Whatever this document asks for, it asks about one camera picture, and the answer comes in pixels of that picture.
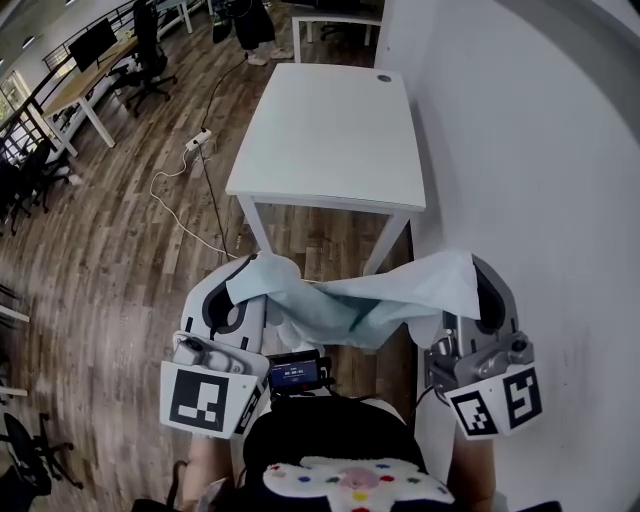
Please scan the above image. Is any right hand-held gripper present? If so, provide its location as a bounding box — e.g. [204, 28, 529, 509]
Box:
[423, 253, 545, 442]

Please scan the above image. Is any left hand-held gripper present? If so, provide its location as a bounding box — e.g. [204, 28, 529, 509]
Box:
[158, 253, 275, 442]

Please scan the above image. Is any light blue floral tablecloth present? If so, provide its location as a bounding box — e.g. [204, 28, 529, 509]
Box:
[224, 249, 482, 352]

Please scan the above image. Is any person's left forearm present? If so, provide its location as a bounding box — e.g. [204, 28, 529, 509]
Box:
[187, 435, 235, 504]

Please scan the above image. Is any person's right forearm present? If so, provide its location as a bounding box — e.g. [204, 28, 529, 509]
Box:
[447, 432, 506, 506]

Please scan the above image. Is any small black chest screen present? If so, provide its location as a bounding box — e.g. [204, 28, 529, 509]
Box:
[267, 349, 334, 397]

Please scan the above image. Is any white power strip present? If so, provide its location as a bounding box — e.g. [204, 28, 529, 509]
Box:
[184, 127, 214, 151]

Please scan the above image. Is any black chair with armrest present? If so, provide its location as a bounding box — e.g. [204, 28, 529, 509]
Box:
[132, 458, 201, 512]

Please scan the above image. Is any person's black top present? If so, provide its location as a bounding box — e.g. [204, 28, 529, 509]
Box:
[242, 394, 432, 512]

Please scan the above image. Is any black office chair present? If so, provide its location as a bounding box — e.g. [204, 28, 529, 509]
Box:
[107, 0, 179, 119]
[0, 159, 36, 236]
[0, 412, 84, 501]
[19, 142, 71, 214]

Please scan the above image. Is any white plush dotted patch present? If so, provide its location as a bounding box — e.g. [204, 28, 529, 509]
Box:
[262, 454, 456, 512]

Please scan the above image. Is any wooden desk with white legs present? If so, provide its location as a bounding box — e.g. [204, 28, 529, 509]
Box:
[39, 34, 141, 159]

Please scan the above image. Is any black and green bag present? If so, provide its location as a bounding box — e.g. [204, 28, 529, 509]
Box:
[212, 7, 235, 45]

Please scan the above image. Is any black computer monitor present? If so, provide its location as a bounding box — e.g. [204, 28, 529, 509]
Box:
[67, 18, 119, 74]

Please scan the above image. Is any white table with grey top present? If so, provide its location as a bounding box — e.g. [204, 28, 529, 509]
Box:
[291, 0, 384, 64]

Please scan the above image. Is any black floor cable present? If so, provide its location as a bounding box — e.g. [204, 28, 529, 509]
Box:
[197, 54, 251, 259]

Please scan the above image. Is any white floor cable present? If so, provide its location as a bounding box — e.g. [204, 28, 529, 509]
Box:
[150, 147, 239, 261]

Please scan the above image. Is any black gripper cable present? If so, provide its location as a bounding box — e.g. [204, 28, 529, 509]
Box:
[407, 384, 437, 431]

